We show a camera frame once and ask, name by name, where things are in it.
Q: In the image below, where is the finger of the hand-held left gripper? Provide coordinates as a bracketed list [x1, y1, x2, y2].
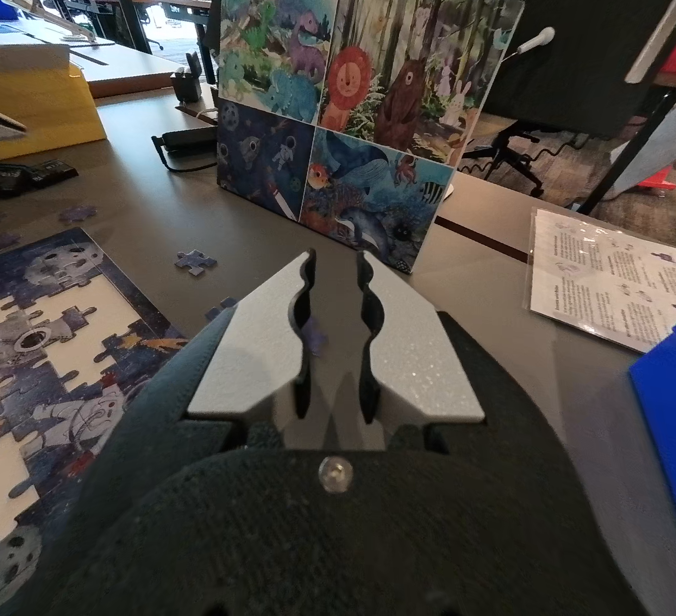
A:
[0, 112, 28, 143]

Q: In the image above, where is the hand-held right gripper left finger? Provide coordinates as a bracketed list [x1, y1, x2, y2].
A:
[186, 248, 318, 449]

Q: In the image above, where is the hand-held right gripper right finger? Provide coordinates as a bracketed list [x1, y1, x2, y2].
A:
[357, 250, 487, 450]

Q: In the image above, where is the purple jigsaw puzzle piece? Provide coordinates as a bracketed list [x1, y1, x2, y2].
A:
[301, 316, 329, 359]
[57, 203, 99, 224]

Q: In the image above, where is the space jigsaw puzzle board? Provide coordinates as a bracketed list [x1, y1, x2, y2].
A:
[0, 227, 191, 596]

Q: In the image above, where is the yellow foam block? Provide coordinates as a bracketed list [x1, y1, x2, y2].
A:
[0, 67, 108, 162]

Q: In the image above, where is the beige desk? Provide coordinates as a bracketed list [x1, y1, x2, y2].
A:
[69, 38, 183, 100]

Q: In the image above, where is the black power brick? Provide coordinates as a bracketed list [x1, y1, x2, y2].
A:
[161, 128, 220, 159]

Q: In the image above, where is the black battery charger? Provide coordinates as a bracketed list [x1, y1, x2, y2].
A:
[169, 50, 205, 103]

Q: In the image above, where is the instruction sheet in plastic sleeve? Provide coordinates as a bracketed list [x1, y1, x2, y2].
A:
[528, 207, 676, 354]

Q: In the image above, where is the wooden workbench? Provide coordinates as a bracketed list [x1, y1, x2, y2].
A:
[37, 0, 213, 55]

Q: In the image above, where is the black office chair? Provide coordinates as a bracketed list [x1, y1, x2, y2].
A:
[458, 117, 546, 201]

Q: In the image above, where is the blue storage bin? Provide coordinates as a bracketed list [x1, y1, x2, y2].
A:
[627, 327, 676, 503]

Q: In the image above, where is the illustrated puzzle box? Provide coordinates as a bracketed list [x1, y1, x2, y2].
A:
[217, 0, 526, 275]

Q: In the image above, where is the black stand leg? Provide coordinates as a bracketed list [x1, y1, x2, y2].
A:
[575, 94, 676, 217]

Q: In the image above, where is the red object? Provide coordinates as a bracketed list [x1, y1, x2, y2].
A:
[631, 166, 676, 201]

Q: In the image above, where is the white board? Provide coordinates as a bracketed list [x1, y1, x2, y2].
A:
[625, 6, 676, 85]

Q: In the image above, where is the black power cable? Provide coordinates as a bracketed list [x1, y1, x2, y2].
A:
[151, 135, 218, 173]

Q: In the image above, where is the white plastic handle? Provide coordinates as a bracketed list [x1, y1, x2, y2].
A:
[504, 26, 556, 62]

